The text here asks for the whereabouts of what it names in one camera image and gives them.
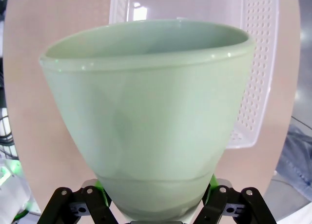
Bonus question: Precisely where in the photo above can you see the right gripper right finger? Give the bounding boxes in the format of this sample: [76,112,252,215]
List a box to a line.
[187,174,278,224]

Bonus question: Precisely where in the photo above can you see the white perforated plastic basket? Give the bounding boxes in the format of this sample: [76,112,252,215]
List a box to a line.
[108,0,280,149]

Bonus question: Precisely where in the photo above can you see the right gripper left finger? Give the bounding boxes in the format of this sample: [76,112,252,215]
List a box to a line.
[40,179,130,224]

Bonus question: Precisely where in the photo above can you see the black cable bundle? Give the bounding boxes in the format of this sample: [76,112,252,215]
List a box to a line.
[0,104,21,161]

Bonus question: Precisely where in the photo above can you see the person black shirt jeans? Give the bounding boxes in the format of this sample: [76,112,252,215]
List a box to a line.
[275,125,312,200]

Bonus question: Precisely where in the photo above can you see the pale green cup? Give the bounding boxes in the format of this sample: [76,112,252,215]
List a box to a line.
[38,18,256,223]

